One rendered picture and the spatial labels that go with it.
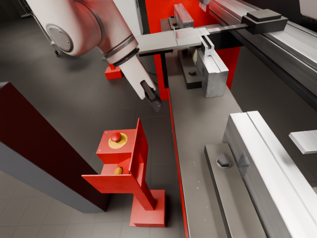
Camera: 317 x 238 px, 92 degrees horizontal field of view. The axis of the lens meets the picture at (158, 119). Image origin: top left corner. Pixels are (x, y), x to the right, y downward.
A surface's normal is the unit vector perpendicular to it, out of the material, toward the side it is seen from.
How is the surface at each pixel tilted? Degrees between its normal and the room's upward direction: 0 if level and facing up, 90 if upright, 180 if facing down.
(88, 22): 76
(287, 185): 0
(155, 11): 90
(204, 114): 0
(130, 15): 90
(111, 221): 0
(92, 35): 101
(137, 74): 71
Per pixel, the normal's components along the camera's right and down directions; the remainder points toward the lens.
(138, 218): -0.14, -0.69
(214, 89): 0.03, 0.72
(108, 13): 0.76, 0.02
